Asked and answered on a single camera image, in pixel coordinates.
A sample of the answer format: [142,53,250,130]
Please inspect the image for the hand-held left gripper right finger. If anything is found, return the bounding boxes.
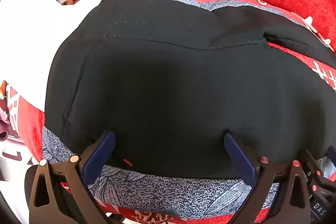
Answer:
[224,132,311,224]

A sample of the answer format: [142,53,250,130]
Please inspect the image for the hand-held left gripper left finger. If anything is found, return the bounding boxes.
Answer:
[28,131,116,224]

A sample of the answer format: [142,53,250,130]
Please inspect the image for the blue leaf-patterned cloth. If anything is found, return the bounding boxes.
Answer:
[41,0,336,217]

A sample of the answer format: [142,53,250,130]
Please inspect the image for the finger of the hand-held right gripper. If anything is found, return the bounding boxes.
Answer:
[301,146,336,197]

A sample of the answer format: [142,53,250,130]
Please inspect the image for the cream cloth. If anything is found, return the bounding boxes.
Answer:
[0,0,106,112]

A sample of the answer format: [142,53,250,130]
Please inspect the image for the black pants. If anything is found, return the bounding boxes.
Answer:
[44,0,336,179]

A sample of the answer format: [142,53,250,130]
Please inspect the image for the pink cloth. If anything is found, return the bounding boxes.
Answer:
[0,106,12,142]

